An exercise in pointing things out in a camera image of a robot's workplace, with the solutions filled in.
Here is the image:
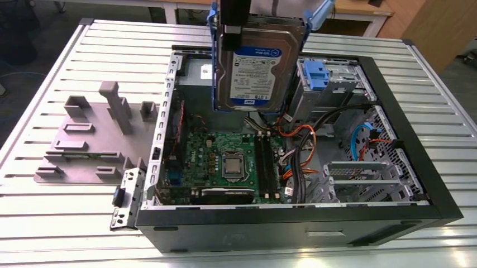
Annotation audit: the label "wooden desk white frame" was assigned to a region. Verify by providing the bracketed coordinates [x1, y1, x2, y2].
[149, 0, 396, 39]

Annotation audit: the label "hard disk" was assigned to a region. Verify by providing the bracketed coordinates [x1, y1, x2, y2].
[208, 0, 314, 114]

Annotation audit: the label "grey parts rack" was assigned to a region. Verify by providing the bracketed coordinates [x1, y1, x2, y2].
[34, 80, 165, 185]

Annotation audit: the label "blue floor cable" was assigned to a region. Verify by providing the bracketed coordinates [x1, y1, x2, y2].
[0, 71, 49, 82]

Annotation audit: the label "yellow black power wires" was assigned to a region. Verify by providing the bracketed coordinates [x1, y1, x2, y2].
[244, 114, 280, 133]

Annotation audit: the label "black RAM slot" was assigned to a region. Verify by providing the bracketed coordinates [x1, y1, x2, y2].
[264, 131, 281, 199]

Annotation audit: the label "black chair base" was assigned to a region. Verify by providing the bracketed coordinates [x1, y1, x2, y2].
[456, 47, 477, 66]

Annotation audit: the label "thin coloured fan wires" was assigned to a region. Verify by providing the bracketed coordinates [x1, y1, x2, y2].
[189, 113, 209, 131]

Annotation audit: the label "green motherboard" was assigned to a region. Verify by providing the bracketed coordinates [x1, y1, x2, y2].
[158, 130, 296, 207]

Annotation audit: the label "grey optical drive cage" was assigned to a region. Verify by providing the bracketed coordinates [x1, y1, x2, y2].
[290, 57, 375, 125]

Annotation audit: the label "orange disk wire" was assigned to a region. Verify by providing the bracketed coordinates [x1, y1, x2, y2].
[365, 138, 397, 153]

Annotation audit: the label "black graphics card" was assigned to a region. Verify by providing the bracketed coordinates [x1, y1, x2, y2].
[189, 186, 257, 207]

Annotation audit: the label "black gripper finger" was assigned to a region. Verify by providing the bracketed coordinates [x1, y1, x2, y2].
[220, 0, 249, 51]

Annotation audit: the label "blue disk wire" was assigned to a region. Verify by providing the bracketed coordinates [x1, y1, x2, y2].
[352, 122, 379, 162]

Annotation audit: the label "green RAM stick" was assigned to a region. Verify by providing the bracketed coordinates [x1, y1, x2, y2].
[63, 153, 105, 161]

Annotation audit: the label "wooden cabinet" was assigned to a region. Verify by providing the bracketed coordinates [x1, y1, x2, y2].
[379, 0, 477, 75]

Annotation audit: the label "black PC case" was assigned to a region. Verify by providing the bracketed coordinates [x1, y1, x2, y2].
[134, 44, 465, 254]

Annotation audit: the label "orange power wires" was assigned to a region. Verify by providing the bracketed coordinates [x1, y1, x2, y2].
[278, 124, 321, 181]

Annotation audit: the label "silver disk bay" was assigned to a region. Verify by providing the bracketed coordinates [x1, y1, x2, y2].
[322, 160, 427, 205]

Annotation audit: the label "grey power supply unit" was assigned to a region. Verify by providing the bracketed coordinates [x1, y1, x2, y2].
[174, 58, 250, 133]

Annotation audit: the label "silver CPU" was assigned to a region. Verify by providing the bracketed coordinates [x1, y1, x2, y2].
[225, 158, 246, 176]

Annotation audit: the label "CPU socket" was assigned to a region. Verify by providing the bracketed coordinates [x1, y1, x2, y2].
[221, 150, 250, 184]

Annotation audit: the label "blue plastic drive latch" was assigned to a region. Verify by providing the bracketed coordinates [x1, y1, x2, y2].
[304, 60, 332, 92]

